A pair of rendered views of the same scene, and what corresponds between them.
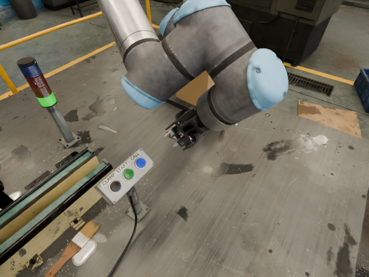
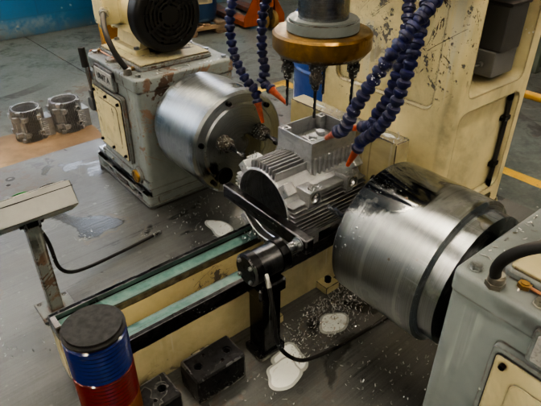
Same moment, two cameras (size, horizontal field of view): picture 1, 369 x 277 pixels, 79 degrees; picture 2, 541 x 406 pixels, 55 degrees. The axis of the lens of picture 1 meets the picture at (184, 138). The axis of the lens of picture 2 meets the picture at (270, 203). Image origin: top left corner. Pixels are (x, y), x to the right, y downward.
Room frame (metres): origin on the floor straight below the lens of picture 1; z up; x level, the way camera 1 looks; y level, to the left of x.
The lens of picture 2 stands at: (1.04, 0.81, 1.58)
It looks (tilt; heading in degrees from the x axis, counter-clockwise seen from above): 33 degrees down; 194
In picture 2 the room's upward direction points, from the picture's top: straight up
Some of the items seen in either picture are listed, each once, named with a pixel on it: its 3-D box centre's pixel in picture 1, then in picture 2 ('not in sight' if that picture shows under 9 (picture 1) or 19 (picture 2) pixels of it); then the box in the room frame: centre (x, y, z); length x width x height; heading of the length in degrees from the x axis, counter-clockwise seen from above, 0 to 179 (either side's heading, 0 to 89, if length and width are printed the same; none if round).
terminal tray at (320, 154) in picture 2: not in sight; (315, 142); (0.10, 0.67, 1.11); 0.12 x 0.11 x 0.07; 144
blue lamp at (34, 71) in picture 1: (29, 68); (97, 346); (0.74, 0.56, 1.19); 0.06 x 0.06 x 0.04
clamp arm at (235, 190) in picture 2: not in sight; (264, 215); (0.24, 0.59, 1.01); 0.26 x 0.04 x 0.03; 54
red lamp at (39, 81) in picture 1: (35, 79); (105, 377); (0.74, 0.56, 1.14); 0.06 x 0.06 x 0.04
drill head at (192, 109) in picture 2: not in sight; (205, 123); (-0.08, 0.36, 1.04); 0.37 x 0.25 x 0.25; 54
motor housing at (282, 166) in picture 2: not in sight; (299, 189); (0.13, 0.64, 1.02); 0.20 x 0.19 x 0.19; 144
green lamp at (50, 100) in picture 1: (46, 98); not in sight; (0.74, 0.56, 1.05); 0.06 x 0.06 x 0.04
